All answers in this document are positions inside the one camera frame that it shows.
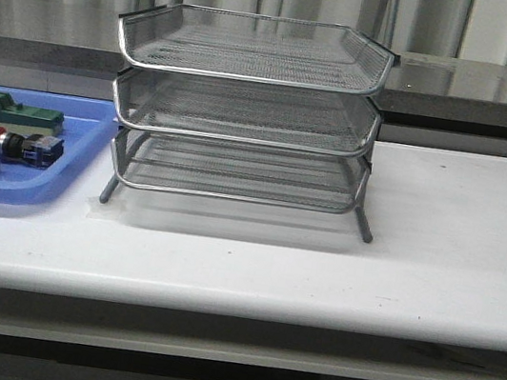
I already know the silver rack frame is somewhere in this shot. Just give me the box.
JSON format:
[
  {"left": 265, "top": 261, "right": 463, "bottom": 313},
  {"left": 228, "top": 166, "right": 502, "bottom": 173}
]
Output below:
[{"left": 100, "top": 0, "right": 399, "bottom": 242}]

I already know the red emergency stop push button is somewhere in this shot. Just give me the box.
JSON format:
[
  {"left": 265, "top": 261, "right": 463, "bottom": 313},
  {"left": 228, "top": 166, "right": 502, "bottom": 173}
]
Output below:
[{"left": 0, "top": 127, "right": 64, "bottom": 169}]

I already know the dark grey stone counter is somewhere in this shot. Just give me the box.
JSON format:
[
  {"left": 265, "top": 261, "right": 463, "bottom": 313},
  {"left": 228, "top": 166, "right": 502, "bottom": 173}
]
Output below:
[{"left": 0, "top": 0, "right": 507, "bottom": 138}]

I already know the silver mesh tray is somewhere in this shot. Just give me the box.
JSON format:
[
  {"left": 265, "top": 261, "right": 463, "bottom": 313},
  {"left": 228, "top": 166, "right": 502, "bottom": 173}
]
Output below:
[
  {"left": 117, "top": 4, "right": 400, "bottom": 96},
  {"left": 111, "top": 128, "right": 370, "bottom": 214},
  {"left": 112, "top": 68, "right": 382, "bottom": 157}
]

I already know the clear tape patch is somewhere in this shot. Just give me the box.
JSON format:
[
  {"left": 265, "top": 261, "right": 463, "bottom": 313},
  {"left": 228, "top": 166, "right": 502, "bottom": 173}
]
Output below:
[{"left": 86, "top": 196, "right": 131, "bottom": 225}]

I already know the green and grey electrical module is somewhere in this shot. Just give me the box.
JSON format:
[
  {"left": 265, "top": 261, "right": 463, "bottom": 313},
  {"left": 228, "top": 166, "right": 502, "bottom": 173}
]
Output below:
[{"left": 0, "top": 92, "right": 65, "bottom": 136}]

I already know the blue plastic tray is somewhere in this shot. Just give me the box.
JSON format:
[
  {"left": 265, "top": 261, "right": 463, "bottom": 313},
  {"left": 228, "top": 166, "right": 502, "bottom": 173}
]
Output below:
[{"left": 0, "top": 87, "right": 118, "bottom": 206}]

